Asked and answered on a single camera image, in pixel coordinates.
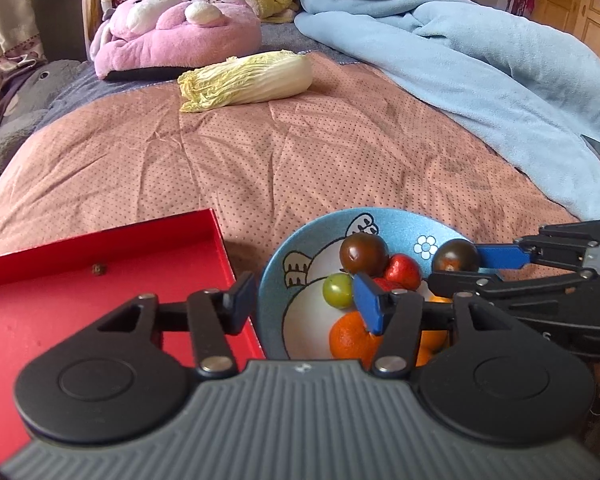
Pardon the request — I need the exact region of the blue cartoon bowl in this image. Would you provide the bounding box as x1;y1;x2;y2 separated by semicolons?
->
256;207;504;362

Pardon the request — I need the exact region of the wooden frame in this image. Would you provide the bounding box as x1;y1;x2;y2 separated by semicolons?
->
81;0;114;47

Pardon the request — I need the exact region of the orange mandarin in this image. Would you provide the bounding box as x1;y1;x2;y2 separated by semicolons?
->
414;330;451;367

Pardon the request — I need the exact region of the green tomato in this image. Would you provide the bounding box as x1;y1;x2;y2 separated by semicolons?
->
321;272;356;309

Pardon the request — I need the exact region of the grey plush toy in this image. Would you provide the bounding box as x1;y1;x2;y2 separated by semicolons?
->
0;58;89;182

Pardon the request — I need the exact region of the grey bed sheet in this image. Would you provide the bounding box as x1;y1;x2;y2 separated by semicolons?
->
34;22;362;132

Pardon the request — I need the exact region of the light blue blanket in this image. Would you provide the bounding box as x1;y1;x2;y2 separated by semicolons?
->
294;0;600;224

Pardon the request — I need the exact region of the small orange tomato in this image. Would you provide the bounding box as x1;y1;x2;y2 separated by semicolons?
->
328;310;384;369

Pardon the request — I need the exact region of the dark purple tomato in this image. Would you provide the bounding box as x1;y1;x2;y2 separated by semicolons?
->
339;232;390;275
431;239;480;274

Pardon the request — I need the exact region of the wooden door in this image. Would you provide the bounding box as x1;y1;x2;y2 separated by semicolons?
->
529;0;600;82

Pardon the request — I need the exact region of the floral curtain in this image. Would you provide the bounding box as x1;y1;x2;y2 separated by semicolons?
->
0;0;47;117

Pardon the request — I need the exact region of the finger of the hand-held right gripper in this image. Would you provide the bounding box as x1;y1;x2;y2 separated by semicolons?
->
424;270;597;298
474;218;600;274

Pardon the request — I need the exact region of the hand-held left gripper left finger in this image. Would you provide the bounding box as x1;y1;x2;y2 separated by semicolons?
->
96;270;258;378

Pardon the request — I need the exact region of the napa cabbage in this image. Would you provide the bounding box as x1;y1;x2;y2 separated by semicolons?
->
177;49;314;114

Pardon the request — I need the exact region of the pink plush toy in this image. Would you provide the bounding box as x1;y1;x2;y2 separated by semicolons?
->
89;0;264;81

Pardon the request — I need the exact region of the red tray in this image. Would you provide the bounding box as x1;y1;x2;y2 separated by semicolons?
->
0;208;267;467

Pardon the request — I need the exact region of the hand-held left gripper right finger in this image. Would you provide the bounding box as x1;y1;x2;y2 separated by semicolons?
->
351;271;527;379

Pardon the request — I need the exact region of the pink dotted bedspread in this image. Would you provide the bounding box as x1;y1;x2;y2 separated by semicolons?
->
0;52;582;282

